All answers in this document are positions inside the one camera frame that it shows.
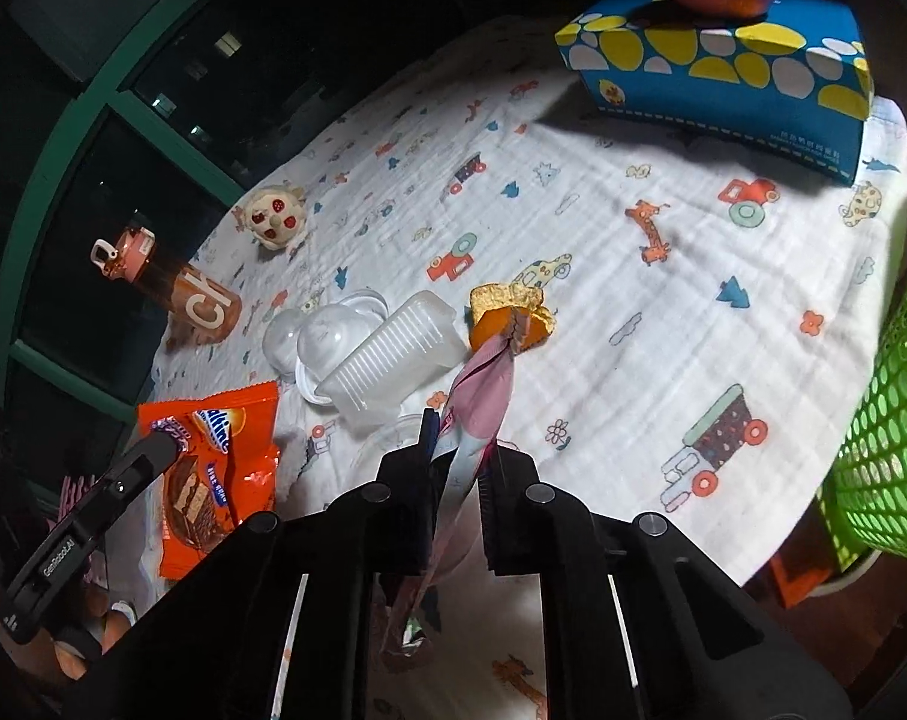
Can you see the blue spotted tissue box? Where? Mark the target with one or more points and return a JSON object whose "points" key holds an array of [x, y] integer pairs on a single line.
{"points": [[723, 112]]}

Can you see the white printed cloth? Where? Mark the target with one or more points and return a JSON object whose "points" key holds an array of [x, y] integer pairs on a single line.
{"points": [[611, 292]]}

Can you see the orange peel piece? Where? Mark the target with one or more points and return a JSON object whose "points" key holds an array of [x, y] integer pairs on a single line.
{"points": [[510, 311]]}

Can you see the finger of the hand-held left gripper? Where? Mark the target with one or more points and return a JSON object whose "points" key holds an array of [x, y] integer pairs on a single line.
{"points": [[142, 465]]}

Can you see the small white red-spotted toy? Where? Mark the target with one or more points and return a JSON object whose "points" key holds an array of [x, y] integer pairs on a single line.
{"points": [[273, 214]]}

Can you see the person's left hand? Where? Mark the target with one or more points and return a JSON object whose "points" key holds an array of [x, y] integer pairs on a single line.
{"points": [[108, 626]]}

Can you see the green mesh plastic basket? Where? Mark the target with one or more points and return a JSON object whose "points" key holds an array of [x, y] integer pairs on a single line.
{"points": [[896, 427]]}

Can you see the white round stand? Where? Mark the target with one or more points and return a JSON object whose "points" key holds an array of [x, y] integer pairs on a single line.
{"points": [[847, 577]]}

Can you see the clear ribbed plastic box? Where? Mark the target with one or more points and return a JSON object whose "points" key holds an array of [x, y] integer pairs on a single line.
{"points": [[393, 360]]}

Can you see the orange cardboard box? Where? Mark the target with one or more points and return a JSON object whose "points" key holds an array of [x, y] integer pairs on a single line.
{"points": [[798, 570]]}

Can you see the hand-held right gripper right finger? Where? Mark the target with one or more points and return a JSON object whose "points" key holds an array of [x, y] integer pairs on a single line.
{"points": [[491, 510]]}

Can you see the green window frame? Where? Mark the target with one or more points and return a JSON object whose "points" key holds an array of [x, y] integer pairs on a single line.
{"points": [[63, 135]]}

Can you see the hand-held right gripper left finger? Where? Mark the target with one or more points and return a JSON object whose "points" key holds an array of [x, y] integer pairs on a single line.
{"points": [[426, 436]]}

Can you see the pink plastic wrapper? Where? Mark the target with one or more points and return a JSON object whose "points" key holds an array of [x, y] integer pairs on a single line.
{"points": [[483, 382]]}

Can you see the orange snack packet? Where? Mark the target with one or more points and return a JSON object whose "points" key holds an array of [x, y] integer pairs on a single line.
{"points": [[243, 450]]}

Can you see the orange water bottle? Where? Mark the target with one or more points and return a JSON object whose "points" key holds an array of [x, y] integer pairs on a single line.
{"points": [[198, 304]]}

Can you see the clear plastic dome cup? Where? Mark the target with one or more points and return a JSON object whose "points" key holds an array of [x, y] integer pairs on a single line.
{"points": [[333, 337], [282, 341]]}

